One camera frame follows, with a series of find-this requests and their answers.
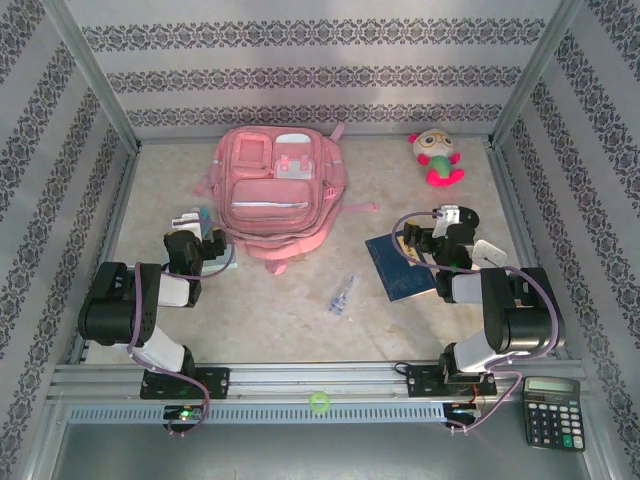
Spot blue bottle with beige cap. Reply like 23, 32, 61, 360
192, 204, 215, 236

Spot dark blue book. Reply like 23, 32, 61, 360
364, 232, 442, 302

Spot pink school backpack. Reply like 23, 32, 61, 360
193, 124, 380, 276

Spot clear packet with blue supplies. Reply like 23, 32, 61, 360
327, 274, 361, 317

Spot white alarm clock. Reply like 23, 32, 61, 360
472, 239, 508, 268

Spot white pink plush toy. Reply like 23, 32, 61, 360
408, 128, 466, 189

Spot small black controller board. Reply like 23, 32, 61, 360
163, 403, 208, 425
443, 403, 487, 423

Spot black desk calculator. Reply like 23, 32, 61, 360
522, 376, 587, 454

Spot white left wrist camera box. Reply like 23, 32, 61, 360
171, 212, 207, 242

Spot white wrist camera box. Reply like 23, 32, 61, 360
171, 212, 207, 242
431, 203, 461, 239

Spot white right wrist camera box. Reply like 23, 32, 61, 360
431, 203, 461, 239

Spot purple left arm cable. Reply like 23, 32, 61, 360
126, 207, 239, 438

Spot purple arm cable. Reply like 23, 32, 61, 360
391, 208, 562, 437
126, 207, 239, 438

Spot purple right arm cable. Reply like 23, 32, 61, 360
391, 208, 562, 437

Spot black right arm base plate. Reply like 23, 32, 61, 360
403, 363, 499, 400

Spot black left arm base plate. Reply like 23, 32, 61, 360
139, 366, 232, 401

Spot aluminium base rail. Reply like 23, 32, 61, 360
48, 360, 587, 402

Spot aluminium enclosure frame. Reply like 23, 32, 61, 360
38, 0, 602, 480

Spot grey slotted cable duct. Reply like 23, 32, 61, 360
66, 403, 447, 426

